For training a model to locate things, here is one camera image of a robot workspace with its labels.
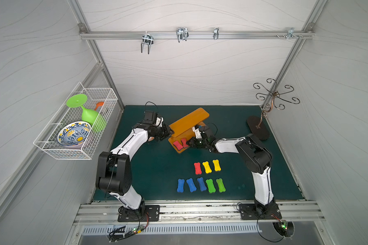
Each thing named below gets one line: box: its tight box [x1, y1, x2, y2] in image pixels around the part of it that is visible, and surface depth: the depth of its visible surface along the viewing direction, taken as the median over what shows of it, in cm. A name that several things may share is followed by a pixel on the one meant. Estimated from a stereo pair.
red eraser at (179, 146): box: [172, 140, 184, 151], surface depth 98 cm
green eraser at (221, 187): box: [215, 178, 226, 193], surface depth 82 cm
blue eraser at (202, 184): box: [197, 177, 207, 192], surface depth 83 cm
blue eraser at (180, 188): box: [176, 178, 185, 193], surface depth 82 cm
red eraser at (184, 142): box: [180, 137, 189, 149], surface depth 99 cm
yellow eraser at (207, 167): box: [202, 161, 213, 174], surface depth 88 cm
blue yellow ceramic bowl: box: [57, 121, 92, 148], surface depth 63 cm
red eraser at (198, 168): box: [193, 162, 202, 175], surface depth 89 cm
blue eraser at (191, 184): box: [186, 177, 197, 193], surface depth 83 cm
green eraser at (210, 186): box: [205, 178, 217, 194], surface depth 82 cm
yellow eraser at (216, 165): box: [212, 159, 222, 172], surface depth 90 cm
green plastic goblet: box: [66, 93, 107, 133], surface depth 64 cm
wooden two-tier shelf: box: [168, 107, 210, 151], surface depth 96 cm
